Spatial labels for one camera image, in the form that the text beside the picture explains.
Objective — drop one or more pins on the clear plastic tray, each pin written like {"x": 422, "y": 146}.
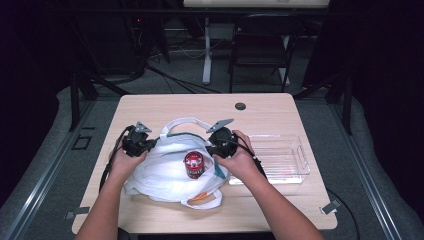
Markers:
{"x": 283, "y": 160}

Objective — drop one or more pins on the black metal stand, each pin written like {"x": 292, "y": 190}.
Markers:
{"x": 348, "y": 100}
{"x": 75, "y": 100}

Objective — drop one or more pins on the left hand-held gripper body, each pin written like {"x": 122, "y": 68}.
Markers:
{"x": 135, "y": 143}

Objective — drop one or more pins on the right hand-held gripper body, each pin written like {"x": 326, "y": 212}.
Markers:
{"x": 224, "y": 141}

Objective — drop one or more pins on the person's right hand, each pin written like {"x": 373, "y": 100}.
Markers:
{"x": 240, "y": 165}

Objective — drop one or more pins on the person's left hand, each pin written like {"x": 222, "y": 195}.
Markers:
{"x": 121, "y": 166}

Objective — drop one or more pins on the orange item in bag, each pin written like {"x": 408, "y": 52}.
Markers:
{"x": 199, "y": 196}

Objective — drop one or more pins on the grey tape piece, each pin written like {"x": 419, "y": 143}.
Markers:
{"x": 78, "y": 212}
{"x": 330, "y": 207}

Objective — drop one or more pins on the white and green tote bag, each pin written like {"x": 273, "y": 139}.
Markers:
{"x": 160, "y": 176}

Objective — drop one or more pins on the white desk with legs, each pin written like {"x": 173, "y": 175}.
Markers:
{"x": 207, "y": 60}

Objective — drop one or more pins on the aluminium floor rail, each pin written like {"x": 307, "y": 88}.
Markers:
{"x": 43, "y": 176}
{"x": 363, "y": 173}

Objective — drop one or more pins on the red can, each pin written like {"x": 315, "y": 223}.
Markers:
{"x": 193, "y": 165}

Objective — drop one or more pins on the dark equipment rack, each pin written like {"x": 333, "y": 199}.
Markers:
{"x": 110, "y": 43}

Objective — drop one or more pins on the grey table grommet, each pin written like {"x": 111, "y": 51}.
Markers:
{"x": 240, "y": 106}

